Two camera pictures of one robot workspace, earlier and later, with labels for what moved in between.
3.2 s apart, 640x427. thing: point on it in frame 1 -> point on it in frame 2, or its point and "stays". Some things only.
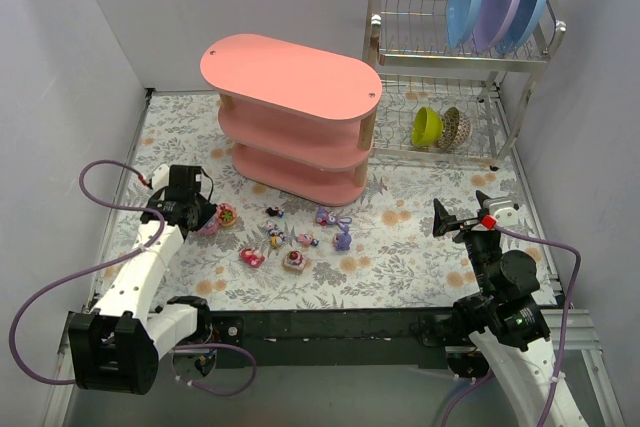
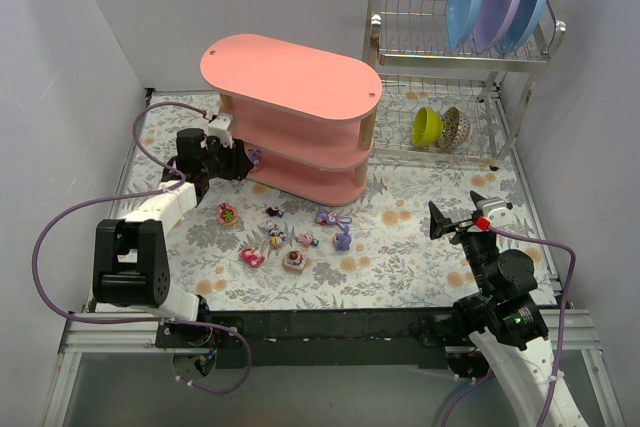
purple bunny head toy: (325, 218) stays
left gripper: (201, 214) -> (240, 160)
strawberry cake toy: (294, 262) stays
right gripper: (467, 227) stays
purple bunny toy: (342, 241) stays
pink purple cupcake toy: (211, 226) -> (256, 157)
